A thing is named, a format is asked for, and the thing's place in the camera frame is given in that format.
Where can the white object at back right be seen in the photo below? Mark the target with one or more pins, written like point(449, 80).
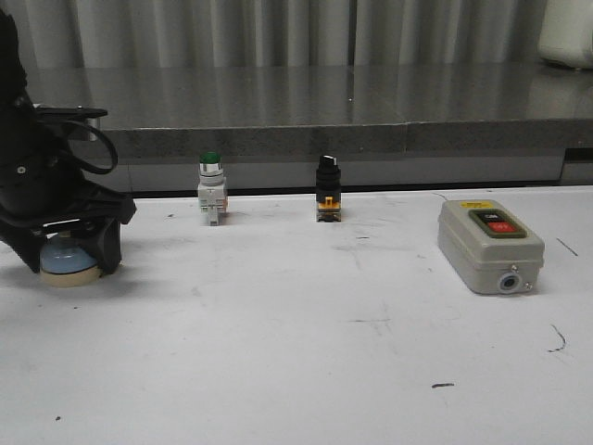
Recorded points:
point(566, 33)

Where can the blue and cream call bell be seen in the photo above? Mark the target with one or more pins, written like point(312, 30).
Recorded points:
point(63, 263)

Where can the grey on-off switch box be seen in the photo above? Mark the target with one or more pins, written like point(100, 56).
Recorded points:
point(492, 251)

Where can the green pushbutton switch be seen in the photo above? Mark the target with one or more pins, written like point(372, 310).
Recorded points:
point(211, 189)

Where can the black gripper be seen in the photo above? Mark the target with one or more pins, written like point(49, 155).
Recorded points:
point(43, 183)

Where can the grey stone counter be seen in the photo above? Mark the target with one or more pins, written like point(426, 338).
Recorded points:
point(390, 127)

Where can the black selector switch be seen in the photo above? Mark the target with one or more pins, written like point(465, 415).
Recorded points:
point(328, 190)

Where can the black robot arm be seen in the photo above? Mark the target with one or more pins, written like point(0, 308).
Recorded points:
point(13, 91)

